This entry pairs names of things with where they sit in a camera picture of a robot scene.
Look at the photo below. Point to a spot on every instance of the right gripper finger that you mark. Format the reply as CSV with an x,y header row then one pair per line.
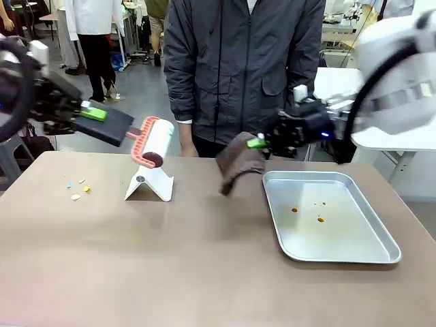
x,y
255,142
286,146

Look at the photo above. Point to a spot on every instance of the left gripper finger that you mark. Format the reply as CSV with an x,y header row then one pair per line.
x,y
59,127
95,114

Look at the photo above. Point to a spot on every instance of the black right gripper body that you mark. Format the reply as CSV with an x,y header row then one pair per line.
x,y
315,124

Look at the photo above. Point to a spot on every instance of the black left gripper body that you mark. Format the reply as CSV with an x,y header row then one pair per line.
x,y
54,98

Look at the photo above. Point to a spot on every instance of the brown cloth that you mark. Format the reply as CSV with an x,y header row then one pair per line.
x,y
238,163

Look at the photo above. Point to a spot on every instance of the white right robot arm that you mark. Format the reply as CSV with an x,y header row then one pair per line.
x,y
391,78

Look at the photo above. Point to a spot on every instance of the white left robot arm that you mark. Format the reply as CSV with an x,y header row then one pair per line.
x,y
4,117

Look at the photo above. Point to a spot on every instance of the person's right hand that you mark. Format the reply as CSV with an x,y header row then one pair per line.
x,y
188,144

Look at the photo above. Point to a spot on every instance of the dark brown bag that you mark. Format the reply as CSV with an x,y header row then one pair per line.
x,y
37,144

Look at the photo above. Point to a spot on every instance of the grey plastic stool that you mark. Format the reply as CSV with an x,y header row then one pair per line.
x,y
12,151

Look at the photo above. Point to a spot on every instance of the blue plastic bag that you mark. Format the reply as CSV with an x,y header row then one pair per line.
x,y
117,63

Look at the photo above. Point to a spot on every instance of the yellow paper scrap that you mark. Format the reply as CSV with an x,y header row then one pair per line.
x,y
87,188

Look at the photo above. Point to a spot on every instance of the white paper scrap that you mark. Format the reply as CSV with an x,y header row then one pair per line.
x,y
75,197

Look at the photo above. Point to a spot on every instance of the person in grey jacket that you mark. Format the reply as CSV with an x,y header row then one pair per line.
x,y
238,68

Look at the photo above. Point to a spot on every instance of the white side table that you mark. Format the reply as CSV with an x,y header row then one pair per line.
x,y
391,143

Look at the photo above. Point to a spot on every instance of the metal baking tray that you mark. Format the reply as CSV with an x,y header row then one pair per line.
x,y
330,221

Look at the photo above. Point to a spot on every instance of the white lint roller stand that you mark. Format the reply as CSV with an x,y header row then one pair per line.
x,y
150,185

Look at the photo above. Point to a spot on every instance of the person in white coat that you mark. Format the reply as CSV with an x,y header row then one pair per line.
x,y
92,17

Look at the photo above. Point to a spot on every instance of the person in red top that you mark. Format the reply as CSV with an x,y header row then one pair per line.
x,y
6,20

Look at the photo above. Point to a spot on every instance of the white background workbench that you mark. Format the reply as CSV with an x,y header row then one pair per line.
x,y
340,30

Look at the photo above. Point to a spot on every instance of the person in khaki shorts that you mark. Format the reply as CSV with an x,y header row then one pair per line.
x,y
156,24

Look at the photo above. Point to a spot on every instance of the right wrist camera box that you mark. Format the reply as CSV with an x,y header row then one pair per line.
x,y
300,92

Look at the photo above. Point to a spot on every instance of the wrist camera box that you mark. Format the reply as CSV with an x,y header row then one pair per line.
x,y
39,52
300,92

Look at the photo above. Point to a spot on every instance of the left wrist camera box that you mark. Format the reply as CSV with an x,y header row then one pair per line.
x,y
39,52

